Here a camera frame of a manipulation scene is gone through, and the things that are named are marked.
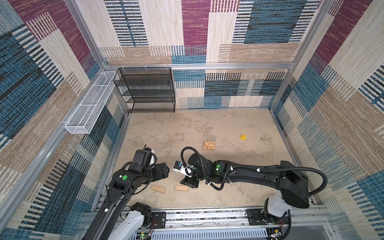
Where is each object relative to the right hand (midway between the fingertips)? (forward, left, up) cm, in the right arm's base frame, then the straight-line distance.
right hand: (184, 178), depth 77 cm
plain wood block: (+22, -15, -8) cm, 27 cm away
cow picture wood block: (+24, -15, -6) cm, 29 cm away
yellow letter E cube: (+30, -38, -9) cm, 49 cm away
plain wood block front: (-2, +2, -8) cm, 8 cm away
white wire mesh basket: (+21, +46, +24) cm, 56 cm away
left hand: (+2, +10, +7) cm, 12 cm away
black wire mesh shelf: (+62, +28, +8) cm, 68 cm away
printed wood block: (-2, +15, -9) cm, 17 cm away
